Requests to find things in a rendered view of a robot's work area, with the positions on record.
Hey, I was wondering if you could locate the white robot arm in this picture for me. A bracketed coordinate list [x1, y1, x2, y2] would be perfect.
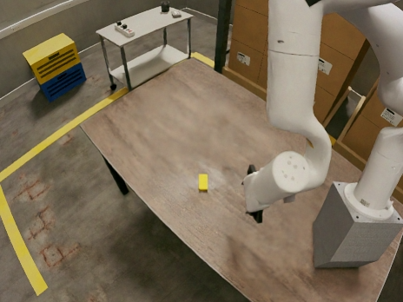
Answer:
[250, 0, 403, 220]

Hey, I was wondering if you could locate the small yellow block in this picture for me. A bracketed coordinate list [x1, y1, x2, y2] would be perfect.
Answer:
[199, 174, 208, 191]

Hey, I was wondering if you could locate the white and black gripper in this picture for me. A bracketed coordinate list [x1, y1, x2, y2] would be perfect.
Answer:
[241, 164, 273, 223]

